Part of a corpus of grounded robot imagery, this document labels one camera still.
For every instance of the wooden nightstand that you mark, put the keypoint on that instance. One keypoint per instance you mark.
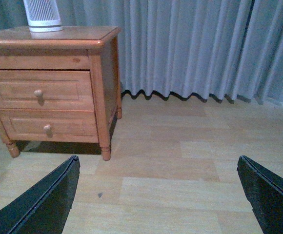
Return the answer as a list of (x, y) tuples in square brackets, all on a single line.
[(74, 48)]

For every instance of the white cylindrical air purifier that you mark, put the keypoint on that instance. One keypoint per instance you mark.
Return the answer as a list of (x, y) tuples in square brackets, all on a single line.
[(43, 15)]

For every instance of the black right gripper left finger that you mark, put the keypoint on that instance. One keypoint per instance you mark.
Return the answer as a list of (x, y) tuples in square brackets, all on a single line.
[(44, 208)]

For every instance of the grey curtain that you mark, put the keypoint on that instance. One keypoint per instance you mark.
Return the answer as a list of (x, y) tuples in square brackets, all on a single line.
[(209, 48)]

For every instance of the wooden drawer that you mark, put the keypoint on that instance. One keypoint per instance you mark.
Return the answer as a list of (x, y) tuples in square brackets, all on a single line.
[(60, 126), (46, 90)]

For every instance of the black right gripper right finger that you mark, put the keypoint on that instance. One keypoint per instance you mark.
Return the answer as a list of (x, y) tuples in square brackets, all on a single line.
[(264, 191)]

